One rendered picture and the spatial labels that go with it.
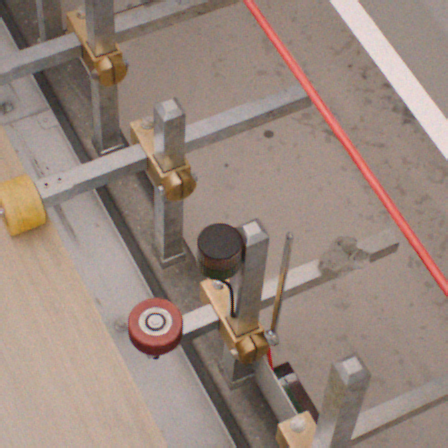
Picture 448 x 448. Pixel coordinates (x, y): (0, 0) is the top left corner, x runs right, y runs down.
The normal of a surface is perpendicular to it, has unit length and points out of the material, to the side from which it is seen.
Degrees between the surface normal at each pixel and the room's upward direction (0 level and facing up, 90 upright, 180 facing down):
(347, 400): 90
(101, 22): 90
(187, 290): 0
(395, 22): 90
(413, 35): 90
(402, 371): 0
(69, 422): 0
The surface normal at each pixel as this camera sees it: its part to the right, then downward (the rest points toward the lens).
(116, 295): 0.05, -0.55
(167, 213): 0.46, 0.76
